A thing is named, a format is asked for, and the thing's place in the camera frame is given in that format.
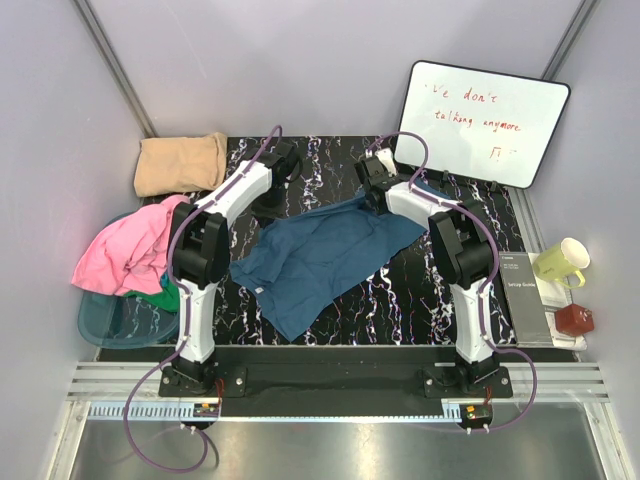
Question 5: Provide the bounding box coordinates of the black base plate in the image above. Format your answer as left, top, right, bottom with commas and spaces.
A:
159, 346, 513, 399

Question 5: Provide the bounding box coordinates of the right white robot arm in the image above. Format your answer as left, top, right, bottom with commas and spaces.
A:
355, 149, 500, 397

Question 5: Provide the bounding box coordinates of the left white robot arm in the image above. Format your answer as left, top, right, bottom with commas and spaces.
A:
162, 143, 302, 396

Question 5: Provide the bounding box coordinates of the grey setup guide booklet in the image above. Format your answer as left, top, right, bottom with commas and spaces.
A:
499, 252, 552, 348

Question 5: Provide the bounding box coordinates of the green t shirt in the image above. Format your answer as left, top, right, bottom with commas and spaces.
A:
124, 272, 180, 313

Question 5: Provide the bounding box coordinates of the pink t shirt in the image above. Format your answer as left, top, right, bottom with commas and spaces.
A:
71, 195, 189, 296

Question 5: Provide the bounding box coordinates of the blue t shirt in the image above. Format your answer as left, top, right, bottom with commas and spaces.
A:
230, 192, 426, 341

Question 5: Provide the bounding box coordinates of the aluminium rail frame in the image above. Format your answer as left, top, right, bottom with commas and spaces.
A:
46, 361, 636, 479

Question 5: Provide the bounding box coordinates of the teal plastic basket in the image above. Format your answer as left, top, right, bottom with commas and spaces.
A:
77, 212, 181, 350

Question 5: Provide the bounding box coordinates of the white paper stack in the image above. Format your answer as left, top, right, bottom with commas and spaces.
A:
534, 274, 587, 352

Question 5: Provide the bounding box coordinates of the yellow green mug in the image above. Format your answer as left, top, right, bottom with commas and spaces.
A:
532, 237, 591, 289

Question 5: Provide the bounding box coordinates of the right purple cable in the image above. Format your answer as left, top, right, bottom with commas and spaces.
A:
367, 131, 540, 433

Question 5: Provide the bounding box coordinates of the purple cable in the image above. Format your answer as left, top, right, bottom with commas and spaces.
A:
120, 122, 284, 474
367, 131, 540, 433

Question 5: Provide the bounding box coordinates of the red brown box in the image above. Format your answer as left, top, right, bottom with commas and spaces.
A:
554, 304, 594, 337

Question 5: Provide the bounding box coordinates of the folded beige t shirt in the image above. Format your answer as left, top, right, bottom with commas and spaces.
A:
134, 132, 228, 198

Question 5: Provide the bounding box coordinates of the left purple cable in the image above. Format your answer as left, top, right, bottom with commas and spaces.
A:
120, 122, 284, 474

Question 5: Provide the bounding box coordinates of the white whiteboard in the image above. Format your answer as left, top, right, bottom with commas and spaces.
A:
395, 61, 571, 189

